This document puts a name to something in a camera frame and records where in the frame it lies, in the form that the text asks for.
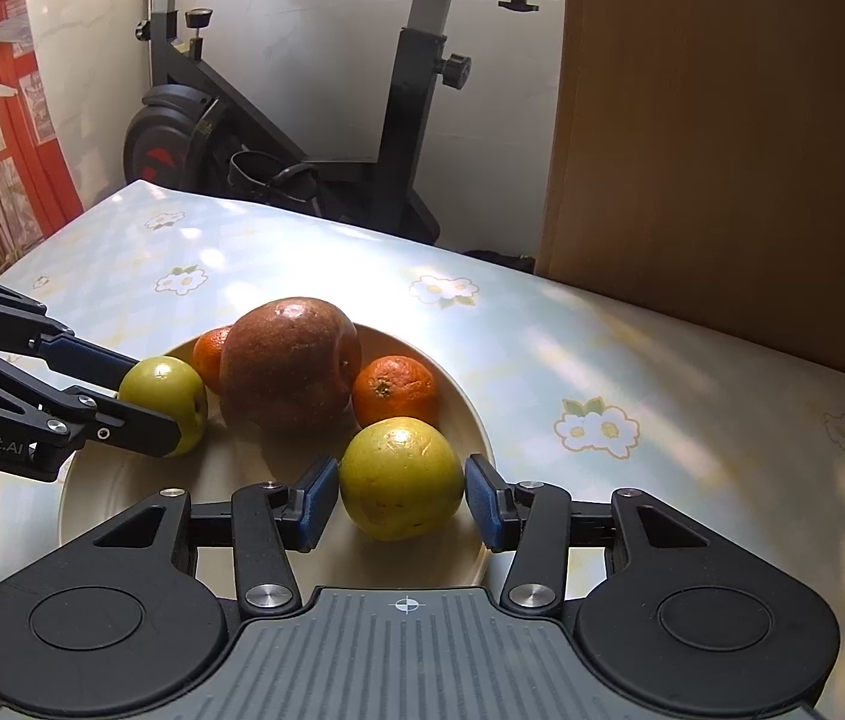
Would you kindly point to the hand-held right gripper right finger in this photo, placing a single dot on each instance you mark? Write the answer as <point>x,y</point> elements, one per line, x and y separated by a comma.
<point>482,502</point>

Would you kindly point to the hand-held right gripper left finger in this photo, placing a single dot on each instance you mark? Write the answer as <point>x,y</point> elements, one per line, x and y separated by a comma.
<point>317,499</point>

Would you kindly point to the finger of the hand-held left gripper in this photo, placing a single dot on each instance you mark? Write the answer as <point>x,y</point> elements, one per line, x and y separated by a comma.
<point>85,351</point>
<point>130,427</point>

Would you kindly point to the small yellow-green apple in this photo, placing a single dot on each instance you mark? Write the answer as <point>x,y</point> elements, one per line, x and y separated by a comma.
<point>167,390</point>

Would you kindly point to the beige round plate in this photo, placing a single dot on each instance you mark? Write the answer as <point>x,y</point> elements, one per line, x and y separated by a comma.
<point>130,495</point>

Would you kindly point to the large yellow-green apple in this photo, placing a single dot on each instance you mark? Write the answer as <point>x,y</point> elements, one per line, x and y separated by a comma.
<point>400,476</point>

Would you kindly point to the small tangerine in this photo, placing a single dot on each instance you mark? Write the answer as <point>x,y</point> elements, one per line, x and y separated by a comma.
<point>208,356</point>
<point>400,390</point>

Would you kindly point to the large red-brown apple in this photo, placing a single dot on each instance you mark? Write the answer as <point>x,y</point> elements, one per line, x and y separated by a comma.
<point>287,367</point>

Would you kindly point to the black exercise bike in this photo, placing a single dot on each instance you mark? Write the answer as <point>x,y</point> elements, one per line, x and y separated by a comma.
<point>400,127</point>

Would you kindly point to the wooden board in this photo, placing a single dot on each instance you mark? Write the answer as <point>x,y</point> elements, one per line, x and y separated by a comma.
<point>692,127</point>

